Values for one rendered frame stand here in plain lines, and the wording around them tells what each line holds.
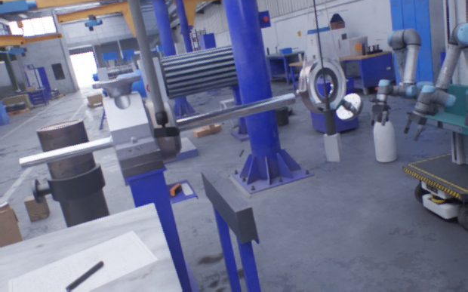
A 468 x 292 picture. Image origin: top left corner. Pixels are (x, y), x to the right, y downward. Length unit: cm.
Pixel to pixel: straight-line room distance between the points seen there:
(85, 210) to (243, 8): 232
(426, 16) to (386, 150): 316
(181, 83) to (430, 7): 395
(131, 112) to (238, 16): 210
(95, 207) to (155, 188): 175
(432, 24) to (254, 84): 375
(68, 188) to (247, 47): 205
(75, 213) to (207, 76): 298
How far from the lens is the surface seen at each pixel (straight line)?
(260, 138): 410
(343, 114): 288
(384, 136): 431
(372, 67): 823
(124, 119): 211
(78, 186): 363
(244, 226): 160
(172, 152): 221
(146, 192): 205
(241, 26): 397
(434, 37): 704
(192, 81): 582
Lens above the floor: 151
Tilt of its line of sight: 14 degrees down
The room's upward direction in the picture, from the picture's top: 11 degrees counter-clockwise
